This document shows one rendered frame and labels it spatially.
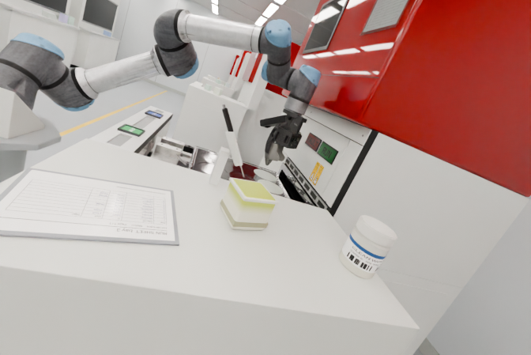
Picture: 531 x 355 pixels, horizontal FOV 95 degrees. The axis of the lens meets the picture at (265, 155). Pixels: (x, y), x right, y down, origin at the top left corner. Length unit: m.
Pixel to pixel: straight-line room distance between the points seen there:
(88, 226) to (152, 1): 8.78
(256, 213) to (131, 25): 8.80
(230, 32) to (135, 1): 8.37
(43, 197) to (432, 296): 1.19
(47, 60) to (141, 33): 8.01
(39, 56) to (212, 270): 0.86
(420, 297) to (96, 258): 1.07
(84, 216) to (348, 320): 0.38
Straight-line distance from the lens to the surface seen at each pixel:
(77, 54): 7.14
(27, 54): 1.04
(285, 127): 0.85
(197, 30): 0.87
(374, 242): 0.50
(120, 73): 1.05
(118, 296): 0.34
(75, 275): 0.33
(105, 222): 0.40
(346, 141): 0.77
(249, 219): 0.45
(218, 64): 8.68
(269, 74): 0.87
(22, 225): 0.39
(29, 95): 1.00
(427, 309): 1.26
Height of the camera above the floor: 1.20
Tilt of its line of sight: 14 degrees down
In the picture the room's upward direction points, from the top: 23 degrees clockwise
